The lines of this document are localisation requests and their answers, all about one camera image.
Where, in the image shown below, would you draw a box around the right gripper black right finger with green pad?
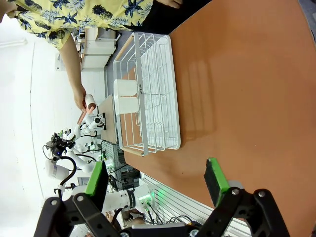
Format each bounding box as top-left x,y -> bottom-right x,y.
197,157 -> 291,237

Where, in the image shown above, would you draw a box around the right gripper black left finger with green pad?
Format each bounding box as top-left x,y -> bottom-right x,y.
33,160 -> 124,237

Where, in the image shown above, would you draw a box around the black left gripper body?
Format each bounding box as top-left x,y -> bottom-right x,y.
50,133 -> 76,158

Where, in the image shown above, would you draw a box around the white lint roller pink handle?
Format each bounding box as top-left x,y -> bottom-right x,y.
77,94 -> 98,125

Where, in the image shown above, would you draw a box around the person's right forearm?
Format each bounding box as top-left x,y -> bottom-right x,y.
59,34 -> 86,93

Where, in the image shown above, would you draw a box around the person's right hand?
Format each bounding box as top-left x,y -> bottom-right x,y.
73,84 -> 87,111

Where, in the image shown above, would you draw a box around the person's left hand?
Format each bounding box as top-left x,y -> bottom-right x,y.
165,0 -> 184,9

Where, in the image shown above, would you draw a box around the grey control box green lights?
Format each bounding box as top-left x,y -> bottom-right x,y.
100,139 -> 127,173

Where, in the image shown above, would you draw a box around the white slatted table panel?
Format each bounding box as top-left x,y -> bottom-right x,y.
139,172 -> 250,237

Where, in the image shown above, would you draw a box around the brown wooden side table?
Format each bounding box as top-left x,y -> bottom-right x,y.
97,94 -> 118,145

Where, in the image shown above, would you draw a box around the white square utensil cup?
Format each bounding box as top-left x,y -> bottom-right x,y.
113,79 -> 138,97
114,96 -> 139,116

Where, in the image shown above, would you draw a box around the white background cabinet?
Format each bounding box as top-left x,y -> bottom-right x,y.
79,27 -> 122,72

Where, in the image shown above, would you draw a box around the person's black trousers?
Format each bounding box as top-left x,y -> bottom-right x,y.
122,0 -> 213,36

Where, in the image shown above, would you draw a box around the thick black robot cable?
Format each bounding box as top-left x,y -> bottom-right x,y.
42,145 -> 77,200

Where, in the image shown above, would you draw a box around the thin black cable bundle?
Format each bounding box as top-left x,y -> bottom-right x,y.
144,201 -> 196,225

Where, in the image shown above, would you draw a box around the white wire dish rack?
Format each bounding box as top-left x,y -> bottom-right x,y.
113,32 -> 181,157

